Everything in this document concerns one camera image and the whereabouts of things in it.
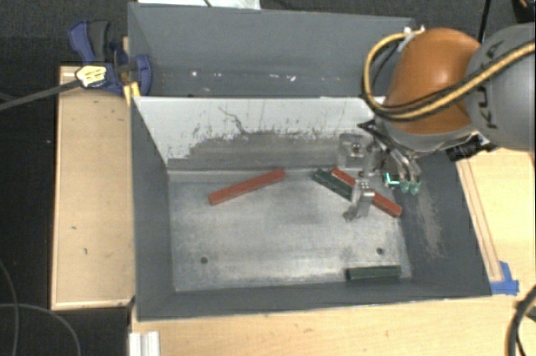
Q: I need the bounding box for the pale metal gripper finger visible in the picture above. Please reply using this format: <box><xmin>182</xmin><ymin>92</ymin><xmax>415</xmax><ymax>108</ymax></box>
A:
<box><xmin>343</xmin><ymin>179</ymin><xmax>363</xmax><ymax>222</ymax></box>
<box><xmin>358</xmin><ymin>180</ymin><xmax>376</xmax><ymax>218</ymax></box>

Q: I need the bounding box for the red-brown flat block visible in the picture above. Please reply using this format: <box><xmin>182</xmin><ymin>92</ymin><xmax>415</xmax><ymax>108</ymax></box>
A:
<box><xmin>208</xmin><ymin>168</ymin><xmax>287</xmax><ymax>206</ymax></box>
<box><xmin>330</xmin><ymin>168</ymin><xmax>404</xmax><ymax>219</ymax></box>

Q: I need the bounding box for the dark green flat block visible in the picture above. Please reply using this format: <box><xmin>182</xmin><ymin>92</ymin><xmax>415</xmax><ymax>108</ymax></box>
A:
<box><xmin>345</xmin><ymin>265</ymin><xmax>403</xmax><ymax>281</ymax></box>
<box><xmin>312</xmin><ymin>168</ymin><xmax>358</xmax><ymax>201</ymax></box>

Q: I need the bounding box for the grey metal bin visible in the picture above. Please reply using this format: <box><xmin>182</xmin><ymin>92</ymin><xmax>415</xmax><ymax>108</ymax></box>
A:
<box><xmin>126</xmin><ymin>1</ymin><xmax>493</xmax><ymax>322</ymax></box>

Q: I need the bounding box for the pale wood flat board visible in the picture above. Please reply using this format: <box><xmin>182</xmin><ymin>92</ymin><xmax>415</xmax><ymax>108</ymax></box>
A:
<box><xmin>49</xmin><ymin>64</ymin><xmax>137</xmax><ymax>312</ymax></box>

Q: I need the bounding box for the black cylinder on white bracket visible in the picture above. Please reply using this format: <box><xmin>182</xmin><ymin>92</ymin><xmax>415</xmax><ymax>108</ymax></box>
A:
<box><xmin>445</xmin><ymin>135</ymin><xmax>492</xmax><ymax>162</ymax></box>

